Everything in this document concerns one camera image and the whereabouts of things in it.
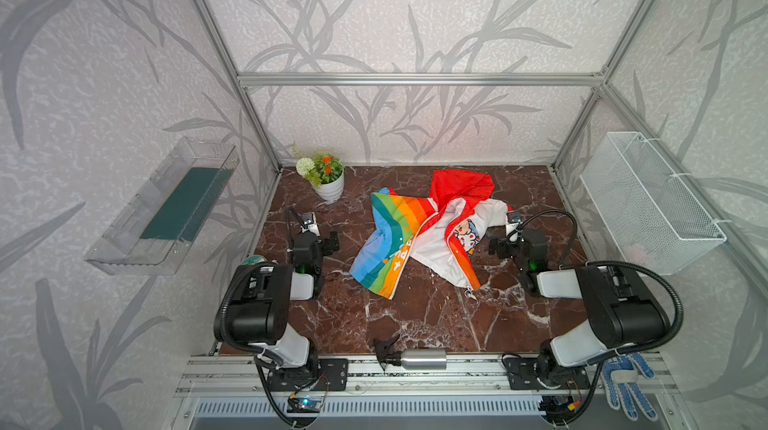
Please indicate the silver metal spray bottle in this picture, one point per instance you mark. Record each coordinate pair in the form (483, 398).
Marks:
(418, 359)

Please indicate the aluminium front rail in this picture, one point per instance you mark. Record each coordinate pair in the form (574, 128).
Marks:
(465, 374)

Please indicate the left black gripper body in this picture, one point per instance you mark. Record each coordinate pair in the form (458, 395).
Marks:
(327, 241)

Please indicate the clear acrylic wall shelf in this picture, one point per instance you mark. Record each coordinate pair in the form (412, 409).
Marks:
(155, 231)

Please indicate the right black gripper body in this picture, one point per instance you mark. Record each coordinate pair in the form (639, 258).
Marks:
(500, 245)

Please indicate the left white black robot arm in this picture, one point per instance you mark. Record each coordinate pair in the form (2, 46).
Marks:
(253, 316)

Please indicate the rainbow striped kids jacket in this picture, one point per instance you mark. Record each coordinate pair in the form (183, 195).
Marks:
(440, 231)

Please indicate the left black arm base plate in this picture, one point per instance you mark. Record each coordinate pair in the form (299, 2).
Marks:
(317, 375)

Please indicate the white wire mesh basket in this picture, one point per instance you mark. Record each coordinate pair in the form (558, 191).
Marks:
(652, 215)

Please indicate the blue dotted work glove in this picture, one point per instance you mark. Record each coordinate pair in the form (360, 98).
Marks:
(620, 376)

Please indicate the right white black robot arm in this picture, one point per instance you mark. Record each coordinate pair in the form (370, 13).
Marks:
(629, 308)

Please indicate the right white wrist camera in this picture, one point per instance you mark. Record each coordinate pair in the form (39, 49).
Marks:
(513, 221)

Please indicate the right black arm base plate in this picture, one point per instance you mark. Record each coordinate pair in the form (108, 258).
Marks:
(541, 374)

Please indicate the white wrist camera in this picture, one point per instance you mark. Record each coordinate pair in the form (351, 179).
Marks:
(309, 223)
(513, 221)

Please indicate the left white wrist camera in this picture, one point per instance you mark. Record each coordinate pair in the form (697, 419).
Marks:
(309, 223)

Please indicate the white potted artificial plant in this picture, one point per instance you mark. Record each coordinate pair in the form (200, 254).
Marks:
(323, 171)

